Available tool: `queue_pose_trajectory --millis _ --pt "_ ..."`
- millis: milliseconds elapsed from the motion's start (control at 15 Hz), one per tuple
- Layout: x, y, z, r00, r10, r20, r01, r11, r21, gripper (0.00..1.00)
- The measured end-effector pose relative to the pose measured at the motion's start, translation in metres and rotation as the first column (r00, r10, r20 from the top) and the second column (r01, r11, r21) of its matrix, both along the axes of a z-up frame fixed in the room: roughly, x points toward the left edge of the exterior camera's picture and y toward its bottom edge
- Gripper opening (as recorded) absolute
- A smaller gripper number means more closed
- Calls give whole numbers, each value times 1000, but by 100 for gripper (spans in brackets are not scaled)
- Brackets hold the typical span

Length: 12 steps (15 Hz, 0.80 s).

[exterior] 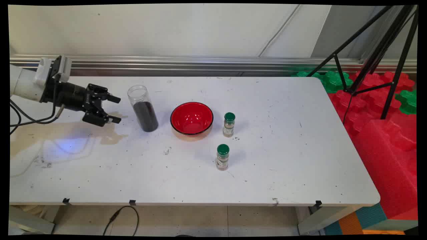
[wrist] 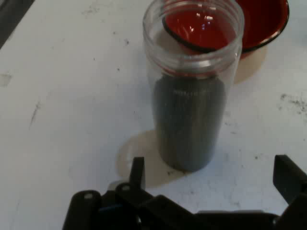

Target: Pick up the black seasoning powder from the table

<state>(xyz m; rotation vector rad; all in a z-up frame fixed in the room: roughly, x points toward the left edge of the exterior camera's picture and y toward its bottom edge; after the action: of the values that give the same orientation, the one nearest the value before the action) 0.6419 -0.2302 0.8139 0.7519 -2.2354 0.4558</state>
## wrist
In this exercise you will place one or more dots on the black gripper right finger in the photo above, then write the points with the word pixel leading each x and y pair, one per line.
pixel 290 182

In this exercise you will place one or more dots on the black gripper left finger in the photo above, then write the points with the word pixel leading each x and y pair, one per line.
pixel 136 172

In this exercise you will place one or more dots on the clear jar with black granules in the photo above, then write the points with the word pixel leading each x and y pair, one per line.
pixel 187 119

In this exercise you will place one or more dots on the red bowl with black rim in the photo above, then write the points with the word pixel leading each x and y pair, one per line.
pixel 261 24

